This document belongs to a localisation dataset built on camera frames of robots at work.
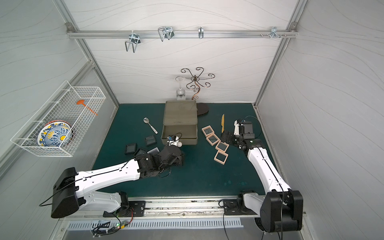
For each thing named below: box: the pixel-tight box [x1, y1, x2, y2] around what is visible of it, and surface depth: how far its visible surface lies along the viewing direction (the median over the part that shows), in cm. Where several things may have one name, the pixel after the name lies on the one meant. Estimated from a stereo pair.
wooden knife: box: [221, 114, 225, 134], surface depth 110 cm
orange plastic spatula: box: [76, 99, 98, 116], surface depth 80 cm
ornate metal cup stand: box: [180, 67, 216, 100], surface depth 95 cm
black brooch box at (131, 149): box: [124, 143, 138, 155], surface depth 97 cm
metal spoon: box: [143, 117, 159, 135], surface depth 112 cm
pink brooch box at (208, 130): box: [201, 125, 215, 137], surface depth 106 cm
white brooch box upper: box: [147, 147, 160, 155], surface depth 95 cm
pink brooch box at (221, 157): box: [213, 150, 229, 165], surface depth 93 cm
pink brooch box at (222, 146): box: [215, 140, 230, 153], surface depth 97 cm
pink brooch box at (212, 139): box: [206, 133, 220, 147], surface depth 101 cm
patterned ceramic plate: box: [37, 120, 75, 147], surface depth 62 cm
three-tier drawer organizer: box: [160, 100, 198, 145], surface depth 87 cm
